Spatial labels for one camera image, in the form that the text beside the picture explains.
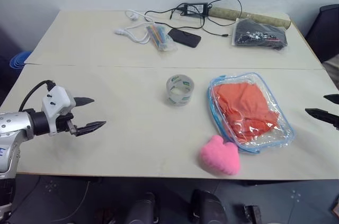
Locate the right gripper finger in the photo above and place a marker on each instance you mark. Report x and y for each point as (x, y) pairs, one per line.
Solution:
(333, 98)
(321, 115)

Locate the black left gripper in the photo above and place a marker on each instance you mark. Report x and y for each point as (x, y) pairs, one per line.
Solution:
(64, 123)

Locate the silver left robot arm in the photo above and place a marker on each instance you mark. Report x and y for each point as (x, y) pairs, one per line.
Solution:
(13, 126)

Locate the clear pouch with orange cloth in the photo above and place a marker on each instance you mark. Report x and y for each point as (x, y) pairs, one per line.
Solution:
(278, 128)

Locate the orange cloth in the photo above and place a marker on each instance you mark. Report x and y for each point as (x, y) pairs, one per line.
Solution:
(243, 102)

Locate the zip bag of black clothing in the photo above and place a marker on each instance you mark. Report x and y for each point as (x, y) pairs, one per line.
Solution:
(259, 34)

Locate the clear bag of coloured pens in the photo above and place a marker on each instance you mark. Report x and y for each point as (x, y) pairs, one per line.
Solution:
(159, 36)

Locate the black chair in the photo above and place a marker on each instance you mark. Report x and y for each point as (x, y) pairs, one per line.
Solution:
(327, 30)

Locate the blue stacked stools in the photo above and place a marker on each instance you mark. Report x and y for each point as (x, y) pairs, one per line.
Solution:
(19, 61)

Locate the clear tape roll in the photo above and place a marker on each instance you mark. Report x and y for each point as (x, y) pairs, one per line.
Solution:
(180, 90)

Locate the brown cardboard tube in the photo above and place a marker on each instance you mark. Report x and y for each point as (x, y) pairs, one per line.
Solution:
(265, 18)

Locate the pink heart plush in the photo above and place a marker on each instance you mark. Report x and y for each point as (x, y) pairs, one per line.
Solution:
(219, 156)

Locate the dark rounded shape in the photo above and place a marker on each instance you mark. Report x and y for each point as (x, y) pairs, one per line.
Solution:
(209, 208)
(143, 210)

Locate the small dark brown box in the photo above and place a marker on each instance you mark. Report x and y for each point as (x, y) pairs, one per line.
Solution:
(253, 214)

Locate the black smartphone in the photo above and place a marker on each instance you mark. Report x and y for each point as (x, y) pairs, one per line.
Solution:
(184, 37)

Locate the black power adapter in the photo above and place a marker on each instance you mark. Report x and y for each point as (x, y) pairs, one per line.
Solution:
(194, 9)

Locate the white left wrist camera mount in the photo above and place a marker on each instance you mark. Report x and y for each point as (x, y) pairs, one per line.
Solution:
(55, 99)

